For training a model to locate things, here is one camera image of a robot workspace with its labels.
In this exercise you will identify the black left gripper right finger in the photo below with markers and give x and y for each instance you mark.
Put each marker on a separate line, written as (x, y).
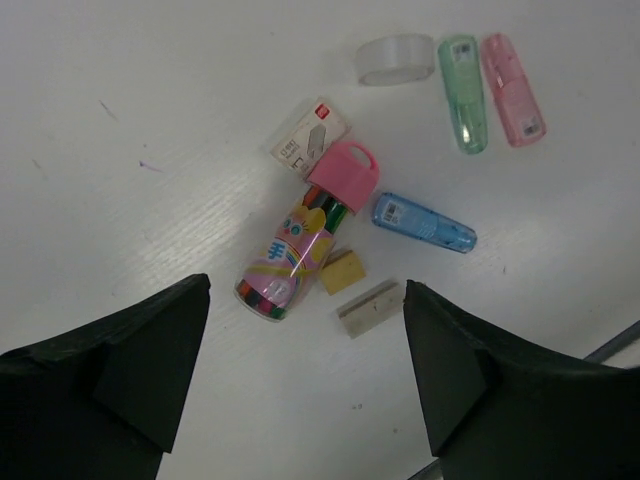
(497, 406)

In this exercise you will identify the pink-capped marker tube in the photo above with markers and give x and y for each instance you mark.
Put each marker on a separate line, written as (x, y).
(284, 268)

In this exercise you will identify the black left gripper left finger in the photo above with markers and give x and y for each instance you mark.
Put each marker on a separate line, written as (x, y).
(105, 400)

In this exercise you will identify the white staples box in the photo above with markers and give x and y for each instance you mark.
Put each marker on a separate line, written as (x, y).
(306, 134)

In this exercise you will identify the white grey eraser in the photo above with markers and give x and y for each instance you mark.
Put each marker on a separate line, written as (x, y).
(371, 308)

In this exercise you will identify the pink correction tape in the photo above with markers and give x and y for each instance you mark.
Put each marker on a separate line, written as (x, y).
(513, 97)

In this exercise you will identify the yellow eraser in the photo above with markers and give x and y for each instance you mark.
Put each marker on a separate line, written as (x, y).
(343, 269)

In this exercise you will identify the green correction tape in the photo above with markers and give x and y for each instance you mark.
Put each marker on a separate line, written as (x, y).
(459, 61)

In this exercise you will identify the blue correction tape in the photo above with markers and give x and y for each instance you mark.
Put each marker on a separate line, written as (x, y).
(410, 219)

